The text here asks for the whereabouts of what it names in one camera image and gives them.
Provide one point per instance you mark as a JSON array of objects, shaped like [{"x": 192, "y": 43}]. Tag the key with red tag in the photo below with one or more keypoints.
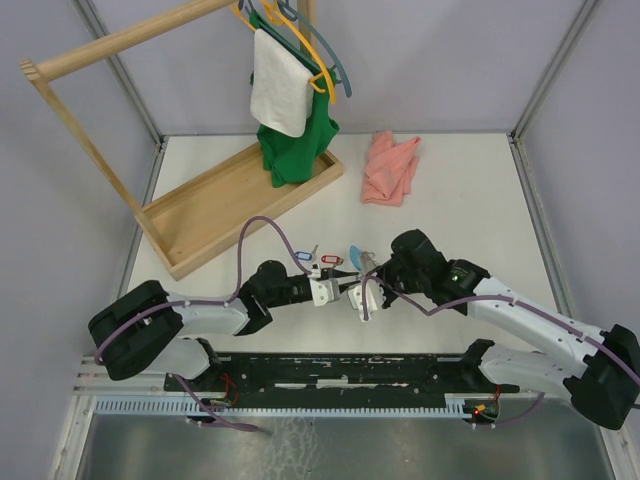
[{"x": 330, "y": 261}]

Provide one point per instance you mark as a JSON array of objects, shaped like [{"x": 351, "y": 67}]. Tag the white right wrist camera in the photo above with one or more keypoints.
[{"x": 366, "y": 297}]

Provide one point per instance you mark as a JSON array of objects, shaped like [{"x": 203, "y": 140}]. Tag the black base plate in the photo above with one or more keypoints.
[{"x": 343, "y": 380}]

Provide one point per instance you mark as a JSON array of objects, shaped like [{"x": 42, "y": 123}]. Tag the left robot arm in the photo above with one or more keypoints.
[{"x": 151, "y": 329}]

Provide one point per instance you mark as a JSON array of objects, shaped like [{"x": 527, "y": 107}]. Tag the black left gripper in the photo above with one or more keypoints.
[{"x": 334, "y": 273}]

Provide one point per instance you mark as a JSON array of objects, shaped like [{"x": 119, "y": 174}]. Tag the pink cloth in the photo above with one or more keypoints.
[{"x": 390, "y": 169}]

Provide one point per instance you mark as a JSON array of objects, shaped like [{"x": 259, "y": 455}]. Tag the aluminium frame rail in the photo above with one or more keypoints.
[{"x": 89, "y": 15}]

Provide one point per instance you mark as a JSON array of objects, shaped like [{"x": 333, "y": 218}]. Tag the yellow hanger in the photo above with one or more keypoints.
[{"x": 305, "y": 45}]

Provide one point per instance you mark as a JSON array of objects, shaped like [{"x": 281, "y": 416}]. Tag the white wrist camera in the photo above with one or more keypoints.
[
  {"x": 366, "y": 297},
  {"x": 324, "y": 291}
]

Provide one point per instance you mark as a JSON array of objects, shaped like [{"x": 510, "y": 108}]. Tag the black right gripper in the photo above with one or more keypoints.
[{"x": 382, "y": 269}]

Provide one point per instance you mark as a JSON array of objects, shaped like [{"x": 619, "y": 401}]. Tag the white towel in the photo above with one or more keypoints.
[{"x": 281, "y": 97}]

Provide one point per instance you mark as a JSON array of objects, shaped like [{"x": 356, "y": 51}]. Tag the grey-blue hanger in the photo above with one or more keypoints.
[{"x": 325, "y": 50}]

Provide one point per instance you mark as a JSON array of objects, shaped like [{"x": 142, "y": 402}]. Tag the green shirt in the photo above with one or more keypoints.
[{"x": 290, "y": 160}]

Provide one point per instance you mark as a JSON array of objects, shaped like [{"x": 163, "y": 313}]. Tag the white cable duct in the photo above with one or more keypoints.
[{"x": 183, "y": 405}]

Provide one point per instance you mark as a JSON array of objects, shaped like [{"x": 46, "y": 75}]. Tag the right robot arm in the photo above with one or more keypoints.
[{"x": 596, "y": 370}]

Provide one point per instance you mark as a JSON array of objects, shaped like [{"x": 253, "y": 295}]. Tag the key with blue window tag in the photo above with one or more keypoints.
[{"x": 308, "y": 256}]

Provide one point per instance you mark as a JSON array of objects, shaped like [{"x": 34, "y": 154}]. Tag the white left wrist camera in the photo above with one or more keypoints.
[{"x": 324, "y": 291}]

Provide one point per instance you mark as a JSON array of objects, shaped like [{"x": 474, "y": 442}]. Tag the wooden clothes rack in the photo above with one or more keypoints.
[{"x": 200, "y": 211}]

